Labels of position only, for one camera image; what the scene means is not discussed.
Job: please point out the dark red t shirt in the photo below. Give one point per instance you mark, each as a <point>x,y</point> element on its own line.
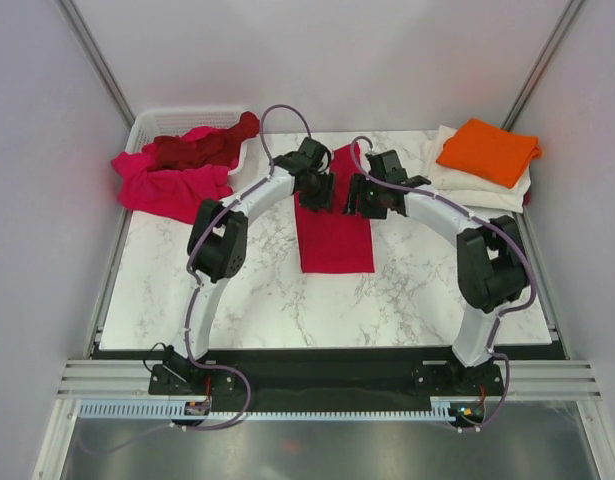
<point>203,146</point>

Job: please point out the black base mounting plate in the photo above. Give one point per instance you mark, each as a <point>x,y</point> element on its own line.
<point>355,377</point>

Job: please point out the white plastic laundry basket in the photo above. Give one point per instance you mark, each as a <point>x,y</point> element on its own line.
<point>190,124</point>

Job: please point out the left wall aluminium rail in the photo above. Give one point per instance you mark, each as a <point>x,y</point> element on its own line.
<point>78,25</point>

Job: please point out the folded white t shirt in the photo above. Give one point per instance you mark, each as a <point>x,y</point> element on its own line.
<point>467,189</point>

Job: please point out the crimson red t shirt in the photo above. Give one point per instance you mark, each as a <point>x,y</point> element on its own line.
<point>331,242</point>

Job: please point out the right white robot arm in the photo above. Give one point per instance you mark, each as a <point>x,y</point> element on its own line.
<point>492,268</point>

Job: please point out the right wall aluminium rail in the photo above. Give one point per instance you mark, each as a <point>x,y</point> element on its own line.
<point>565,22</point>

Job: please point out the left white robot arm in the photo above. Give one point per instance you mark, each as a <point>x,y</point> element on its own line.
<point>217,246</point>

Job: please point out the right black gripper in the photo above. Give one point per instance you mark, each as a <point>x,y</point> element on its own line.
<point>354,188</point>

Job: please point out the folded orange t shirt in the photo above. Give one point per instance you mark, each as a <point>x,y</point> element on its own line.
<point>490,153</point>

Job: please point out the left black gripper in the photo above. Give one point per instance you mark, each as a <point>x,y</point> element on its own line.
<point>323,200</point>

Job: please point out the wall aluminium rail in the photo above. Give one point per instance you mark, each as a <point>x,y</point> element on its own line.
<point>565,22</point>
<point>78,25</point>

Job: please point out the pink magenta t shirt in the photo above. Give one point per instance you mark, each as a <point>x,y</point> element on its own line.
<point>173,194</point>

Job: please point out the aluminium frame extrusion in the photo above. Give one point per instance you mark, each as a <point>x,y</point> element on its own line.
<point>531,380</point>

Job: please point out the white slotted cable duct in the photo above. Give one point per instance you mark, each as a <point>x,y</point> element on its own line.
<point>183,409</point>

